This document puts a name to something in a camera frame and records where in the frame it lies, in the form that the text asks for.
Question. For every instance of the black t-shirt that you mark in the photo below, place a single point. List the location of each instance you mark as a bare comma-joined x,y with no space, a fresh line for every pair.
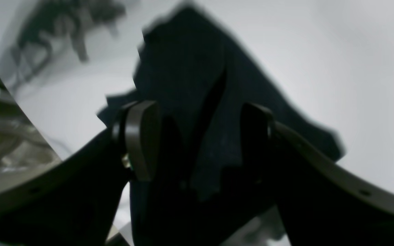
202,193

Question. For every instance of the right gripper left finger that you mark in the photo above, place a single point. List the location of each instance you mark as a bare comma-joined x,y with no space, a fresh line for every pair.
74,204

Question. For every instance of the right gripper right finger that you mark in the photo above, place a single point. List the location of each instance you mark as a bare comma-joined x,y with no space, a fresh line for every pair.
320,203

